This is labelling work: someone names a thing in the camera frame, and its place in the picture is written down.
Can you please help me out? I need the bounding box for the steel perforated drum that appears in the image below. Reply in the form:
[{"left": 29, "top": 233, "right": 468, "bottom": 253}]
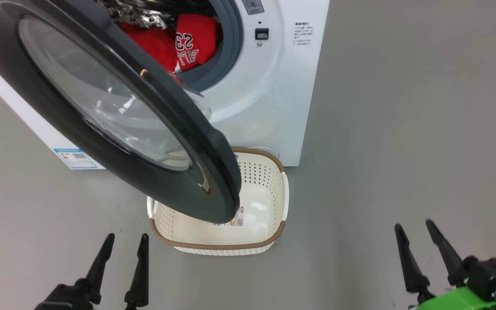
[{"left": 97, "top": 0, "right": 214, "bottom": 31}]

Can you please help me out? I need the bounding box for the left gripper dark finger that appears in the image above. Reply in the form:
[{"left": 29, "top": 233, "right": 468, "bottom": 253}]
[
  {"left": 76, "top": 233, "right": 115, "bottom": 304},
  {"left": 124, "top": 234, "right": 150, "bottom": 310}
]

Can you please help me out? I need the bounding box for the blue energy label sticker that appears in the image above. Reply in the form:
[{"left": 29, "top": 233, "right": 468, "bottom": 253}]
[{"left": 53, "top": 149, "right": 99, "bottom": 170}]

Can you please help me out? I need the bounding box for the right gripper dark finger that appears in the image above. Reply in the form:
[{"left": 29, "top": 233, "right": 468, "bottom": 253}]
[
  {"left": 425, "top": 219, "right": 468, "bottom": 288},
  {"left": 394, "top": 223, "right": 436, "bottom": 304}
]

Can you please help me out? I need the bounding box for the grey warning sticker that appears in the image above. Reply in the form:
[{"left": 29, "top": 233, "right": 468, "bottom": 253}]
[{"left": 242, "top": 0, "right": 265, "bottom": 16}]

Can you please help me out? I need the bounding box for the white front-load washing machine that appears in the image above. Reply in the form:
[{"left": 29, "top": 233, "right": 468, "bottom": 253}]
[{"left": 0, "top": 0, "right": 330, "bottom": 171}]

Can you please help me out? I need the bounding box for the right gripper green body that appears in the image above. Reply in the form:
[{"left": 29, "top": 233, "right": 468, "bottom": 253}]
[{"left": 408, "top": 286, "right": 496, "bottom": 310}]

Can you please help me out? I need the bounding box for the cream basket with brown rim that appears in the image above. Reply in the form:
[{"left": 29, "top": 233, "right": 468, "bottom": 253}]
[{"left": 147, "top": 147, "right": 290, "bottom": 256}]

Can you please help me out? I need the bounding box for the round white drain cover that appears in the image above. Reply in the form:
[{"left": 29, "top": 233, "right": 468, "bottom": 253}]
[{"left": 254, "top": 147, "right": 280, "bottom": 159}]

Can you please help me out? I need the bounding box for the paper product label in basket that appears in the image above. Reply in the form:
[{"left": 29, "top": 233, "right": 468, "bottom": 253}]
[{"left": 211, "top": 206, "right": 244, "bottom": 227}]

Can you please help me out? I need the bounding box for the dark round glass machine door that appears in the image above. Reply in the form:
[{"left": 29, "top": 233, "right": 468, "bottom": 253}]
[{"left": 0, "top": 0, "right": 242, "bottom": 224}]

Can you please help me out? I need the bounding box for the red and white garment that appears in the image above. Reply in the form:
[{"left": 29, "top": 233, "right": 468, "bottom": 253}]
[{"left": 119, "top": 22, "right": 179, "bottom": 73}]

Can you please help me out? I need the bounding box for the grey rubber door gasket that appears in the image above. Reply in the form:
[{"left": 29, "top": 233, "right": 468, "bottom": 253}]
[{"left": 175, "top": 0, "right": 244, "bottom": 92}]

